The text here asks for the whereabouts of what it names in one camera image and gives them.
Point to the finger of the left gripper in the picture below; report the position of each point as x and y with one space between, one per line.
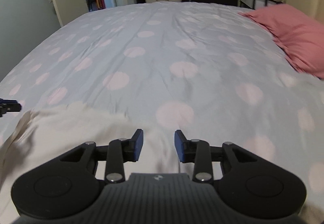
7 106

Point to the white fleece garment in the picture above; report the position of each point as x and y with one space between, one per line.
42 135

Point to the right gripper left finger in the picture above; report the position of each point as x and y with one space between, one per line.
119 152

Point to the pink pillow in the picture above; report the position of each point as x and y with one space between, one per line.
299 36

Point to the polka dot bed sheet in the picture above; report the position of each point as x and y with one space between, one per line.
200 68

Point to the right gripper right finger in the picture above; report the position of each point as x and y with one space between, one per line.
197 152

